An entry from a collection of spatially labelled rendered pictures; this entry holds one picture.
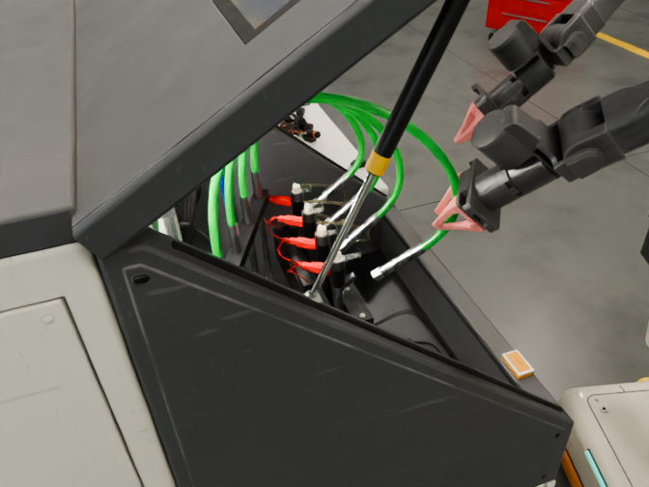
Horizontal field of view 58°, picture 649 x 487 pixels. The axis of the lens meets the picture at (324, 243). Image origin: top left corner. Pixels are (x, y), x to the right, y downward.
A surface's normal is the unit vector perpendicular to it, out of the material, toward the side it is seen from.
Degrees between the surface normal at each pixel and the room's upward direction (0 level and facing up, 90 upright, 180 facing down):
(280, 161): 90
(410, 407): 90
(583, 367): 0
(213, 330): 90
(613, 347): 0
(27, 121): 0
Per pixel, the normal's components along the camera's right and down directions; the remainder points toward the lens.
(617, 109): -0.68, -0.50
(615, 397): -0.04, -0.80
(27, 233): 0.32, 0.56
